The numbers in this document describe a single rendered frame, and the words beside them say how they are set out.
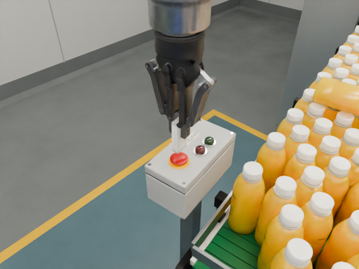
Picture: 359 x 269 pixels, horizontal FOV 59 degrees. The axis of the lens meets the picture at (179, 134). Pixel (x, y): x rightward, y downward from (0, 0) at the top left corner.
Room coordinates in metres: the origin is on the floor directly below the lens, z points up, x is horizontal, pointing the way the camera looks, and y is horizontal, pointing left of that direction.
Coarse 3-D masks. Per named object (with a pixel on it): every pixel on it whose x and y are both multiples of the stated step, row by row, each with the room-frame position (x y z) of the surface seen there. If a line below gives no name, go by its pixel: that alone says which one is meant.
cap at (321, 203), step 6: (318, 192) 0.39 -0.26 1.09; (312, 198) 0.38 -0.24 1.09; (318, 198) 0.37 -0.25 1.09; (324, 198) 0.37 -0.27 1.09; (330, 198) 0.37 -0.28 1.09; (312, 204) 0.37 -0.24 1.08; (318, 204) 0.36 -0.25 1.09; (324, 204) 0.36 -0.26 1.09; (330, 204) 0.36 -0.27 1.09; (318, 210) 0.36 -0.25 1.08; (324, 210) 0.35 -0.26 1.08; (330, 210) 0.35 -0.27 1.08
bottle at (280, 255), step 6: (276, 252) 0.30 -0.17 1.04; (282, 252) 0.28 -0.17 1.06; (276, 258) 0.28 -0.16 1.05; (282, 258) 0.27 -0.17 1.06; (270, 264) 0.28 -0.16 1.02; (276, 264) 0.27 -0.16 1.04; (282, 264) 0.27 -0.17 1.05; (288, 264) 0.26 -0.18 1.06; (294, 264) 0.26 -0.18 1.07; (306, 264) 0.26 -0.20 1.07
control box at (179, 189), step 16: (192, 128) 0.57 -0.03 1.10; (208, 128) 0.57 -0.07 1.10; (192, 144) 0.51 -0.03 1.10; (224, 144) 0.51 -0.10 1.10; (160, 160) 0.46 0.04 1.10; (192, 160) 0.46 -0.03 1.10; (208, 160) 0.46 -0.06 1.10; (224, 160) 0.51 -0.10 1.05; (160, 176) 0.42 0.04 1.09; (176, 176) 0.42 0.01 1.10; (192, 176) 0.42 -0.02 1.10; (208, 176) 0.46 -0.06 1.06; (160, 192) 0.42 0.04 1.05; (176, 192) 0.40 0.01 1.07; (192, 192) 0.41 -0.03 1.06; (176, 208) 0.40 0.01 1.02; (192, 208) 0.41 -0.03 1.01
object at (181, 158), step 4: (180, 152) 0.47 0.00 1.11; (172, 156) 0.46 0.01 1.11; (176, 156) 0.46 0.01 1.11; (180, 156) 0.46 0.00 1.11; (184, 156) 0.46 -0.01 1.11; (172, 160) 0.45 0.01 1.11; (176, 160) 0.45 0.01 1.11; (180, 160) 0.45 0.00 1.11; (184, 160) 0.45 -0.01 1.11; (176, 164) 0.44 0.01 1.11; (180, 164) 0.44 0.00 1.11
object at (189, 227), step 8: (200, 208) 0.50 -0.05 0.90; (192, 216) 0.47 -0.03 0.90; (200, 216) 0.50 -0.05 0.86; (184, 224) 0.49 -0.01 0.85; (192, 224) 0.47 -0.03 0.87; (184, 232) 0.49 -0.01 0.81; (192, 232) 0.47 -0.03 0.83; (184, 240) 0.48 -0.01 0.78; (192, 240) 0.47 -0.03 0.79; (184, 248) 0.48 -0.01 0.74
